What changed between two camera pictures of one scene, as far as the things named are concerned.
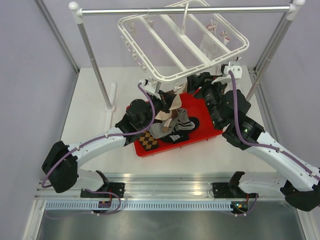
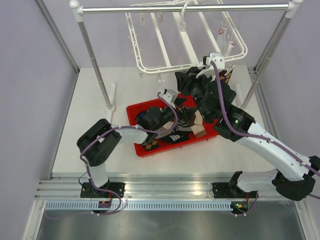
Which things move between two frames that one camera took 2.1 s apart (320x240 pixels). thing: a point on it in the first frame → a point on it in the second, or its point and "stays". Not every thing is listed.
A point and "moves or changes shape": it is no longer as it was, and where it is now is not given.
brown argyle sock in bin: x=148 y=141 stays
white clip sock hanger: x=179 y=38 moves or changes shape
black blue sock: x=179 y=136 stays
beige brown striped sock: x=175 y=105 moves or changes shape
